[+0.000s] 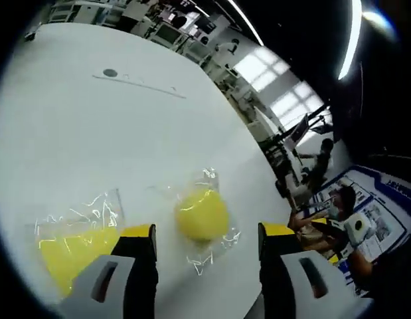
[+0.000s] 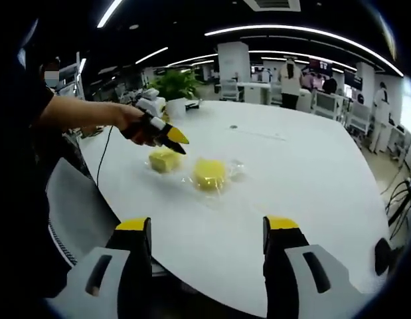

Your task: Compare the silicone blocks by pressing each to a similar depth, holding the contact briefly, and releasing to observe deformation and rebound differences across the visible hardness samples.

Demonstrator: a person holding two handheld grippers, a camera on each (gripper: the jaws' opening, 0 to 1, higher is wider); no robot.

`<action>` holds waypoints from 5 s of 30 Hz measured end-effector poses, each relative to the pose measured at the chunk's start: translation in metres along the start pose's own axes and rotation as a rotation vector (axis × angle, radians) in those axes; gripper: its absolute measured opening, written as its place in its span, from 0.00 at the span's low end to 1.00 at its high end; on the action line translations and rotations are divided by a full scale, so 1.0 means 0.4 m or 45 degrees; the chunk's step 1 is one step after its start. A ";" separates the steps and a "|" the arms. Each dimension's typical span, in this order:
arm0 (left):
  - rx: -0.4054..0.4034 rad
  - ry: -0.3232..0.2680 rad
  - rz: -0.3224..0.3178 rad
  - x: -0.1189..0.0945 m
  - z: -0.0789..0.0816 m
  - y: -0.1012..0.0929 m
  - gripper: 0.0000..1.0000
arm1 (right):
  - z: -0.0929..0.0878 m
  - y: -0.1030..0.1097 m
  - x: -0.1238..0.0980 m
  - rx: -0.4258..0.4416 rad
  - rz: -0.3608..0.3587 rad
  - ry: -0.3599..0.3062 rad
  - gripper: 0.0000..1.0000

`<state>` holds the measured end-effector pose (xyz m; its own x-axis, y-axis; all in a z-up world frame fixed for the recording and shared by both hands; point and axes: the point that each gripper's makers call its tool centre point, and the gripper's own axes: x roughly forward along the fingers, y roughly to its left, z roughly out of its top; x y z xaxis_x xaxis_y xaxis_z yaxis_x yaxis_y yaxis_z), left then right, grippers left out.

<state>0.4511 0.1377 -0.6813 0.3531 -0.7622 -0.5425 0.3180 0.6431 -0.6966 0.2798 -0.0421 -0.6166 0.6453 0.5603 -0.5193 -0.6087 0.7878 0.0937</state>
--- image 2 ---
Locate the dark wall screen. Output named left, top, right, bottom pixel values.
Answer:
left=344, top=70, right=364, bottom=89
left=307, top=58, right=334, bottom=76

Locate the ceiling air vent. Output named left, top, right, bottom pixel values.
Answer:
left=243, top=0, right=301, bottom=11

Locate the straight ceiling light strip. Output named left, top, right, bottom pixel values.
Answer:
left=97, top=0, right=123, bottom=29

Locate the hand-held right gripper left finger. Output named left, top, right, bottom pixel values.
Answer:
left=47, top=217, right=152, bottom=319

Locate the rectangular yellow silicone block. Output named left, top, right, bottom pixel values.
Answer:
left=148, top=148, right=181, bottom=174

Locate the small yellow packaged sponge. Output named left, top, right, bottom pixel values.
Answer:
left=181, top=156, right=249, bottom=207

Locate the thin black cable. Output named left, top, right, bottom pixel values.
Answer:
left=96, top=125, right=115, bottom=192

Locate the long curved ceiling light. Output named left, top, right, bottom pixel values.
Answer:
left=205, top=25, right=405, bottom=77

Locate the white mesh office chair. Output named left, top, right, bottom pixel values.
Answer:
left=45, top=158, right=122, bottom=266

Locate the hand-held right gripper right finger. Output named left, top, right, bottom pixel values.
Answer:
left=263, top=215, right=362, bottom=319

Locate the person's left hand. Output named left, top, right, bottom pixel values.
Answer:
left=114, top=103, right=150, bottom=130

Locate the potted green plant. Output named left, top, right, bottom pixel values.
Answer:
left=148, top=68, right=201, bottom=122

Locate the white background office chair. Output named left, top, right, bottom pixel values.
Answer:
left=221, top=79, right=239, bottom=101
left=346, top=101, right=372, bottom=137

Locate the rounded yellow silicone block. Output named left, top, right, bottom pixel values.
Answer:
left=192, top=158, right=228, bottom=193

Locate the bundle of black cables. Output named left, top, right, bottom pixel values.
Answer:
left=384, top=175, right=411, bottom=240

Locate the black round object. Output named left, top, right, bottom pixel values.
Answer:
left=374, top=237, right=394, bottom=276

